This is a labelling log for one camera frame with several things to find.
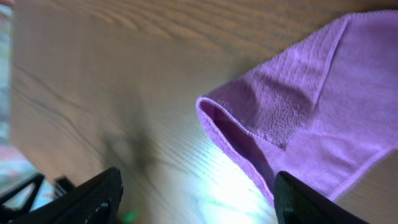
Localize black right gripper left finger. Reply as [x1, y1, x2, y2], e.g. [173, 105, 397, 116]
[1, 167, 124, 224]

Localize purple microfiber cloth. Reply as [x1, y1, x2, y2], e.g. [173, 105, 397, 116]
[196, 10, 397, 203]

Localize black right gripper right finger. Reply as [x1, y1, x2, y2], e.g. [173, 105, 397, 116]
[274, 171, 366, 224]

